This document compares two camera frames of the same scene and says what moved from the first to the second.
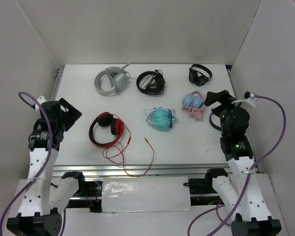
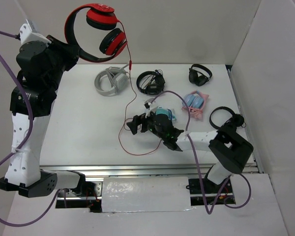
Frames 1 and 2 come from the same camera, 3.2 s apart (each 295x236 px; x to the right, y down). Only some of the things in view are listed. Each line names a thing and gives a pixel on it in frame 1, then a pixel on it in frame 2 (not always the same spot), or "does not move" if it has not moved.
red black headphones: [106, 119] to [101, 17]
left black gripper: [72, 115] to [71, 56]
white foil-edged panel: [148, 194] does not move
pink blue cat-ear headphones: [192, 103] does not move
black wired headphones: [151, 82] does not move
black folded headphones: [196, 77] does not move
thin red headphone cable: [108, 148] to [130, 61]
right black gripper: [221, 97] to [139, 119]
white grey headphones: [120, 76] does not move
